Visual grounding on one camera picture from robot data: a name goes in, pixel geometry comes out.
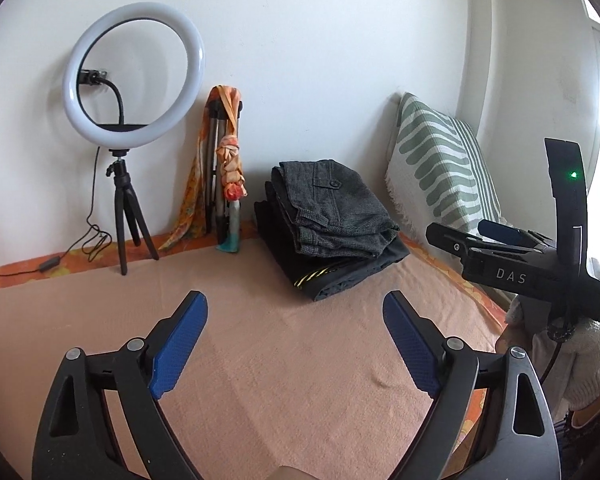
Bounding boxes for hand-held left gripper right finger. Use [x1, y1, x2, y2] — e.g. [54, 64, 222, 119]
[382, 290, 563, 480]

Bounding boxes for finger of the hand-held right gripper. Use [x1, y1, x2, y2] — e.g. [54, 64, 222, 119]
[426, 222, 546, 263]
[479, 219, 556, 250]

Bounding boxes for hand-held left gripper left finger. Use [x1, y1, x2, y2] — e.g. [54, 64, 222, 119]
[31, 290, 209, 480]

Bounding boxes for grey checked pants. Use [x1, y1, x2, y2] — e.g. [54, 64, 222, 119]
[270, 159, 401, 261]

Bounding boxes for person's right hand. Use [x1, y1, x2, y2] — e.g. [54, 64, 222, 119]
[504, 294, 600, 411]

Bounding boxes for green striped white pillow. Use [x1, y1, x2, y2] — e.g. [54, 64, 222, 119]
[384, 92, 516, 241]

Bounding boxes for folded black clothes stack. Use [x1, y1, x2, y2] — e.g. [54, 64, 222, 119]
[253, 180, 412, 303]

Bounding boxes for peach blanket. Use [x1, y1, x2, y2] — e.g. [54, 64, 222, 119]
[0, 235, 506, 480]

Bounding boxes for orange floral bed sheet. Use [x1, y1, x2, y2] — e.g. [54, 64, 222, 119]
[0, 232, 511, 441]

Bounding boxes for small black tripod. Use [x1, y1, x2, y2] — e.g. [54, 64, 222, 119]
[105, 147, 161, 277]

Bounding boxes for folded grey tripod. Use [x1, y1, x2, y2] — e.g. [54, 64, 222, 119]
[202, 102, 231, 243]

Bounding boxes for person's dark patterned clothing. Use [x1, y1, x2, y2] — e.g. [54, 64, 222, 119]
[555, 410, 600, 480]

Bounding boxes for folded tripod with orange scarf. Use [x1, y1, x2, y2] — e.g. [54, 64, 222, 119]
[157, 85, 248, 253]

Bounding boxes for white ring light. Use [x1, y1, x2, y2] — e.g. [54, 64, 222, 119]
[62, 1, 207, 148]

